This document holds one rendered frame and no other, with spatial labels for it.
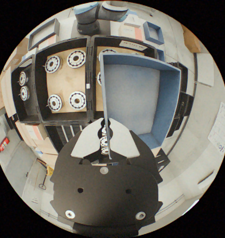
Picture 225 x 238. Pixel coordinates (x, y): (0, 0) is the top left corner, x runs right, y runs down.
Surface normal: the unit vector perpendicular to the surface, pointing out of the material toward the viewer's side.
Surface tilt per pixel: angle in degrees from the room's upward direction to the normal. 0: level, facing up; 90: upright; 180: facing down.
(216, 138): 90
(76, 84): 0
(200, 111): 90
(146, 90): 0
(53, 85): 0
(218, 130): 90
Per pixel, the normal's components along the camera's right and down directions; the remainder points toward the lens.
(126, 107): 0.13, 0.49
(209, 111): -0.99, 0.07
